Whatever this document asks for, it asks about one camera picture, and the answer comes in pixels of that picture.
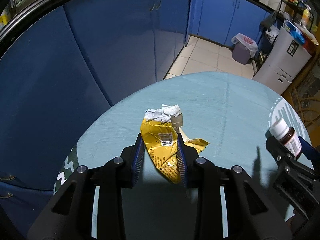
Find grey bin with bag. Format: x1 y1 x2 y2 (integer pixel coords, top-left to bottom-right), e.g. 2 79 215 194
231 33 258 64

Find white drawer cabinet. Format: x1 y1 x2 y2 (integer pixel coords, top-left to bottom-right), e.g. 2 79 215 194
253 28 311 95

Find yellow snack bag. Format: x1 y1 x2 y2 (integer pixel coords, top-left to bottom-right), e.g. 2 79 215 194
140 105 209 184

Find brown bottle white cap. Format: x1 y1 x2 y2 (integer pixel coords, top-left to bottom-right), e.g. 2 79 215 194
269 118 302 159

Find black wire rack shelf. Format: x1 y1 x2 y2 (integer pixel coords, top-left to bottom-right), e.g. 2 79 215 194
276 0 315 31

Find blue kitchen cabinets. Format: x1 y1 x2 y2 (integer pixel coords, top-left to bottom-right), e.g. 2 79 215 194
1 0 271 235

